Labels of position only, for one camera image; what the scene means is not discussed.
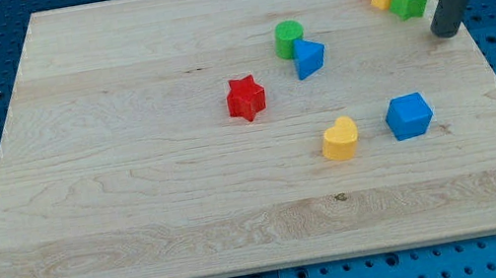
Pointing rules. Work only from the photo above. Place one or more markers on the green cylinder block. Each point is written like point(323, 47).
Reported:
point(286, 33)

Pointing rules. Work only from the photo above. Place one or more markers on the blue triangle block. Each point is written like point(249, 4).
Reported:
point(308, 57)

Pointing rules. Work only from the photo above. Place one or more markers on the yellow heart block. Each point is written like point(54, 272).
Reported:
point(339, 142)

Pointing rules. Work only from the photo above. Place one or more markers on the light wooden board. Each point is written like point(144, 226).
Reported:
point(119, 159)

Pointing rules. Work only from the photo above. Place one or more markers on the red star block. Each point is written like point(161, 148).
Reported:
point(246, 98)

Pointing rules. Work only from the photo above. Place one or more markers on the blue cube block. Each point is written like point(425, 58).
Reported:
point(408, 116)

